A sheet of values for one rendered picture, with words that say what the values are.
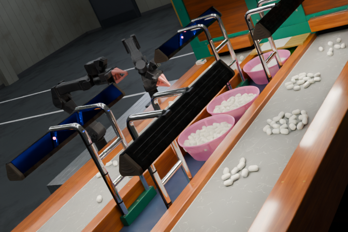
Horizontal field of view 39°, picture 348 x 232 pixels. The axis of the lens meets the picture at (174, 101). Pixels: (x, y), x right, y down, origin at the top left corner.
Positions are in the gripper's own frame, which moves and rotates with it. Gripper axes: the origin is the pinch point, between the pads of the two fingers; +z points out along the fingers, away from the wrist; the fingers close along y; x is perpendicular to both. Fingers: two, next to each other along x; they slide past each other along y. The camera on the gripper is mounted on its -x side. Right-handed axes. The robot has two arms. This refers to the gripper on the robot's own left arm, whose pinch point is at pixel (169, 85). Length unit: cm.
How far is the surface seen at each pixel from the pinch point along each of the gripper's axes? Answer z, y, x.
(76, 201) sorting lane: 13, -95, 0
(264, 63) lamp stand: 47, -1, -44
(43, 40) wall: -588, 548, 558
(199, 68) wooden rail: 3.0, 33.9, 5.1
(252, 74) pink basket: 40.1, 12.2, -25.3
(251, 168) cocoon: 71, -77, -53
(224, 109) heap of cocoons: 41, -24, -26
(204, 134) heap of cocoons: 43, -48, -27
